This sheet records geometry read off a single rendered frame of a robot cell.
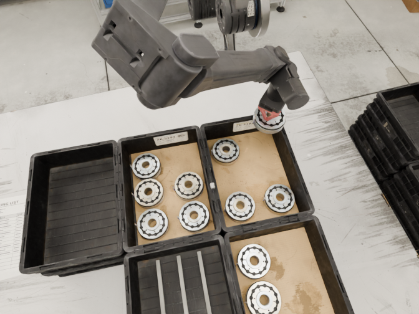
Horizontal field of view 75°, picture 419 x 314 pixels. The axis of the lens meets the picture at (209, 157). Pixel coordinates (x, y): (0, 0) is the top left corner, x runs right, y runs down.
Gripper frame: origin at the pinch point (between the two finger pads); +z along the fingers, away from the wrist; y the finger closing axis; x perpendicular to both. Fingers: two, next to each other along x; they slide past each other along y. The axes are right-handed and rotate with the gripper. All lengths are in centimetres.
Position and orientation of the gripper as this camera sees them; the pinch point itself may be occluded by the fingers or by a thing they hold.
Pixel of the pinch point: (269, 113)
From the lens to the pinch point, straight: 91.2
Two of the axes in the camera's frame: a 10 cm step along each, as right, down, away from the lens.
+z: -0.2, 4.6, 8.9
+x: -8.6, -4.7, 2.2
